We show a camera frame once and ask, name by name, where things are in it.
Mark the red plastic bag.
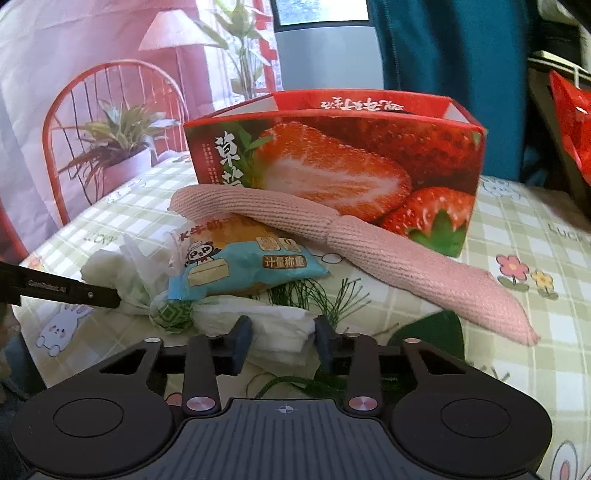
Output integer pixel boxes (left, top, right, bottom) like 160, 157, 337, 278
549, 71, 591, 184

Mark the checked bunny tablecloth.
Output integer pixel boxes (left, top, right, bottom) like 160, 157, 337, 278
14, 157, 590, 479

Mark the teal curtain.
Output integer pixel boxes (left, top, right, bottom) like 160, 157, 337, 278
368, 0, 529, 180

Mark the packaged bread bun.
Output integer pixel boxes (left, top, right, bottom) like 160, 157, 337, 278
167, 214, 328, 301

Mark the pink knitted cloth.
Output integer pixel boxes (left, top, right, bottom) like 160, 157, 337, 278
169, 184, 540, 346

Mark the red chair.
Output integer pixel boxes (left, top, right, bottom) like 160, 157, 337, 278
41, 59, 188, 223

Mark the potted green plant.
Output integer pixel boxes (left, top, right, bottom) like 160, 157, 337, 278
58, 100, 181, 199

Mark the red strawberry cardboard box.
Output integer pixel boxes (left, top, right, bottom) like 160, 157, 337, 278
184, 89, 486, 257

